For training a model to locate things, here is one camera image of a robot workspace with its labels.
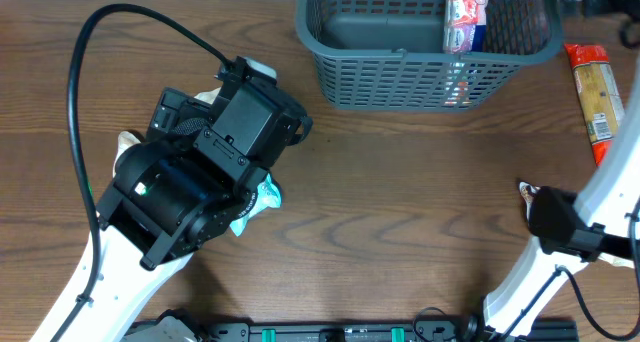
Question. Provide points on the crumpled beige paper bag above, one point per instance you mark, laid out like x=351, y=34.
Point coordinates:
x=125, y=140
x=208, y=96

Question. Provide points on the beige printed snack bag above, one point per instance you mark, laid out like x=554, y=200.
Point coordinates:
x=527, y=194

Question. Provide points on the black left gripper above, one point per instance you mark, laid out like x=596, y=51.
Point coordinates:
x=186, y=115

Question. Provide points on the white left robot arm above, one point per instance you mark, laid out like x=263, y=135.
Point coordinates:
x=128, y=257

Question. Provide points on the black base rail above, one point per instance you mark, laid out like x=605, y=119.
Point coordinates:
x=177, y=325

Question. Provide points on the teal snack packet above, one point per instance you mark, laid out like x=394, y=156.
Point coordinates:
x=267, y=195

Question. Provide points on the crumpled beige paper bag upper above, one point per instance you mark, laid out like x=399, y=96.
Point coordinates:
x=208, y=96

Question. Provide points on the Kleenex tissue multipack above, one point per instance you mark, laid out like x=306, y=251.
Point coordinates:
x=464, y=31

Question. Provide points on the crumpled beige paper bag lower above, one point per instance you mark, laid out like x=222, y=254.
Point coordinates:
x=125, y=140

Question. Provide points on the grey plastic lattice basket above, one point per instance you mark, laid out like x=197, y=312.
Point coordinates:
x=388, y=54

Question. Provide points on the spaghetti packet with red ends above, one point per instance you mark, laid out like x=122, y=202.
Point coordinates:
x=599, y=97

